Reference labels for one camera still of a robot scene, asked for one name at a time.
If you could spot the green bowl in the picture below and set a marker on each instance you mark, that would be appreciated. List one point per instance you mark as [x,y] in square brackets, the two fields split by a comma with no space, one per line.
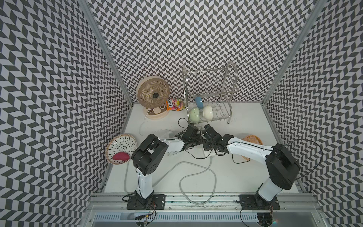
[195,115]

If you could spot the white bowl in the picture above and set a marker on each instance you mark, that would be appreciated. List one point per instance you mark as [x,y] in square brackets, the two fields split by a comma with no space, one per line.
[207,112]

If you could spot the small white desk fan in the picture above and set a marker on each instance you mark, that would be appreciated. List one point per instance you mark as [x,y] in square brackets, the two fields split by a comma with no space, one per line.
[164,134]

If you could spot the colourful snack bag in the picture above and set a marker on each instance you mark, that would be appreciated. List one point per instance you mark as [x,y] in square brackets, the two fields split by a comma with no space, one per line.
[175,104]

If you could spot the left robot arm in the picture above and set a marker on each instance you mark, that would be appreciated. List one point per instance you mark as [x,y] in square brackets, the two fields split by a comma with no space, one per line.
[149,154]

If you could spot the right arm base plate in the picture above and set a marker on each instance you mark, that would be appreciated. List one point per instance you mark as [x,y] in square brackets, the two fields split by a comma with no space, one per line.
[250,202]

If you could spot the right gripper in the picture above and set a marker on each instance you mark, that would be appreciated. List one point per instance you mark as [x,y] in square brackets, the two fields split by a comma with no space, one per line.
[206,148]

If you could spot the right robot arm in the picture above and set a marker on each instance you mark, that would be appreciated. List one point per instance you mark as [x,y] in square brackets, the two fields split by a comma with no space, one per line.
[282,167]

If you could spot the metal dish rack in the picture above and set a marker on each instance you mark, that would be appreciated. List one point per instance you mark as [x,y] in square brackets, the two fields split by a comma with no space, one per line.
[215,86]

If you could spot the white power strip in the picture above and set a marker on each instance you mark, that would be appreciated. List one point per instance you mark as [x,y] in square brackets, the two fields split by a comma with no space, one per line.
[208,153]

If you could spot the pink object in basket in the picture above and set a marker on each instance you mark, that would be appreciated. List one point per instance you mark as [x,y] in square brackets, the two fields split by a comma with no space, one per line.
[121,156]

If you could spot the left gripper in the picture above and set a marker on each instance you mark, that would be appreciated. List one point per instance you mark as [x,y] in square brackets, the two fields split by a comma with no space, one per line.
[199,137]

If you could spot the patterned woven basket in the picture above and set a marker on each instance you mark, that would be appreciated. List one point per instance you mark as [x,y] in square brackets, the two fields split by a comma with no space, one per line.
[121,143]

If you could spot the beige bear desk fan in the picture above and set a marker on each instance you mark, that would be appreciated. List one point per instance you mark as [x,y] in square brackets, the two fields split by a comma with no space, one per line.
[152,93]

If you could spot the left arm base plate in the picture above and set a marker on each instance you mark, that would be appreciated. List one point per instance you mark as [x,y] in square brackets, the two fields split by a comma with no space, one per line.
[153,202]

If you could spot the blue cup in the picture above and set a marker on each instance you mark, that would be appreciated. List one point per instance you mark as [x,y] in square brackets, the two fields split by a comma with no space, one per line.
[199,103]

